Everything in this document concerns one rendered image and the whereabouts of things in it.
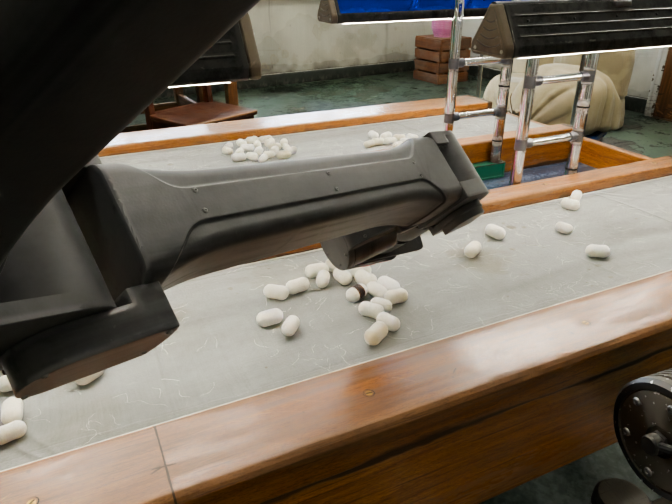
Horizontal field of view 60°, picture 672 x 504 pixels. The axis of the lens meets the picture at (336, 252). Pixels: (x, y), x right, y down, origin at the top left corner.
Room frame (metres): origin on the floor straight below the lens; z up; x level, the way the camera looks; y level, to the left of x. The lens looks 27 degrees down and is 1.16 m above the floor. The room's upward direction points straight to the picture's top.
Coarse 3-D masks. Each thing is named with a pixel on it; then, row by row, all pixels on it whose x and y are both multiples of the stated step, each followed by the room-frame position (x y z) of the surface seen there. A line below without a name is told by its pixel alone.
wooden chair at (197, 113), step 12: (204, 96) 3.27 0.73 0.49; (168, 108) 3.10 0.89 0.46; (180, 108) 3.10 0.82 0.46; (192, 108) 3.11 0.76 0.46; (204, 108) 3.12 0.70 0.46; (216, 108) 3.12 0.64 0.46; (228, 108) 3.11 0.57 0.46; (240, 108) 3.10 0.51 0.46; (156, 120) 2.91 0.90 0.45; (168, 120) 2.84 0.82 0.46; (180, 120) 2.84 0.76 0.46; (192, 120) 2.86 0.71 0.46; (204, 120) 2.84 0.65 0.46; (216, 120) 2.85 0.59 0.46; (228, 120) 2.90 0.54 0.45
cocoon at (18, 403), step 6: (6, 402) 0.46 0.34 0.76; (12, 402) 0.46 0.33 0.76; (18, 402) 0.46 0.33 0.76; (6, 408) 0.45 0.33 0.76; (12, 408) 0.45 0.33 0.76; (18, 408) 0.46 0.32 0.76; (6, 414) 0.45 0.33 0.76; (12, 414) 0.45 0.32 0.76; (18, 414) 0.45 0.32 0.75; (6, 420) 0.44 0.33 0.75; (12, 420) 0.44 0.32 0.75
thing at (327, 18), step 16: (320, 0) 1.39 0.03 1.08; (336, 0) 1.36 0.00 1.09; (352, 0) 1.38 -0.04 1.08; (368, 0) 1.40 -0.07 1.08; (384, 0) 1.42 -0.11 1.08; (400, 0) 1.43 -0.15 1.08; (416, 0) 1.45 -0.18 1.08; (432, 0) 1.47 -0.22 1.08; (448, 0) 1.49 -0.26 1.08; (480, 0) 1.53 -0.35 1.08; (496, 0) 1.55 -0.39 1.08; (320, 16) 1.40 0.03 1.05; (336, 16) 1.34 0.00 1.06; (352, 16) 1.36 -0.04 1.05; (368, 16) 1.38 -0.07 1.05; (384, 16) 1.39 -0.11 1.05; (400, 16) 1.41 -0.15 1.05; (416, 16) 1.43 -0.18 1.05; (432, 16) 1.45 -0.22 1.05; (448, 16) 1.47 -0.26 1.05; (464, 16) 1.49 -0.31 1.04; (480, 16) 1.51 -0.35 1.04
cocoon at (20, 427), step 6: (18, 420) 0.44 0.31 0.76; (0, 426) 0.43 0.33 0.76; (6, 426) 0.43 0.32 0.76; (12, 426) 0.43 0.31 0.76; (18, 426) 0.43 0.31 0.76; (24, 426) 0.44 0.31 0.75; (0, 432) 0.42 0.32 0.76; (6, 432) 0.42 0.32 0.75; (12, 432) 0.43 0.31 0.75; (18, 432) 0.43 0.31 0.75; (24, 432) 0.43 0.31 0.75; (0, 438) 0.42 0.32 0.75; (6, 438) 0.42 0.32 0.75; (12, 438) 0.43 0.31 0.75; (0, 444) 0.42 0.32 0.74
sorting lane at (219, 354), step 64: (640, 192) 1.12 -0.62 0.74; (320, 256) 0.83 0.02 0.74; (448, 256) 0.83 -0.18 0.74; (512, 256) 0.83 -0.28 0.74; (576, 256) 0.83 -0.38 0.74; (640, 256) 0.83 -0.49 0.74; (192, 320) 0.64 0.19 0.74; (320, 320) 0.64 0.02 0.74; (448, 320) 0.64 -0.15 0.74; (128, 384) 0.51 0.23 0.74; (192, 384) 0.51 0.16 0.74; (256, 384) 0.51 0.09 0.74; (0, 448) 0.42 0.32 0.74; (64, 448) 0.42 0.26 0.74
